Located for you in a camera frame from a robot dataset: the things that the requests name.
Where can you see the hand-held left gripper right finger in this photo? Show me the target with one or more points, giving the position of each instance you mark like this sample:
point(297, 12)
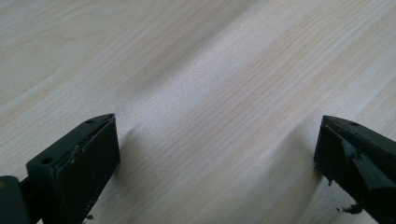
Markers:
point(358, 161)

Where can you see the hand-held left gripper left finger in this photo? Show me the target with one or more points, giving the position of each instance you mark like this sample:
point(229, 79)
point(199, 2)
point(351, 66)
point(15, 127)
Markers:
point(77, 174)

